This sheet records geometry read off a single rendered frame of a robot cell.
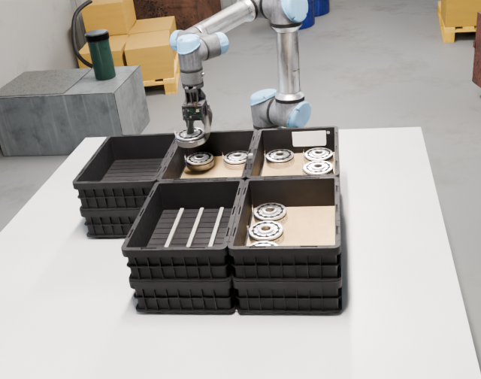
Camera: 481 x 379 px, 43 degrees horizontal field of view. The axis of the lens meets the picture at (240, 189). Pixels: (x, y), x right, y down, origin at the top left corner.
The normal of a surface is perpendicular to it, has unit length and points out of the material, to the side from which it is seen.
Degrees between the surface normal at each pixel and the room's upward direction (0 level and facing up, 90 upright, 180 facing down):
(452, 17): 90
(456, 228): 0
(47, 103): 90
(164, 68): 90
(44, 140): 90
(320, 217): 0
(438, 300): 0
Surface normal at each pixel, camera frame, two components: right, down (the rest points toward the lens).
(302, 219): -0.11, -0.87
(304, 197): -0.13, 0.48
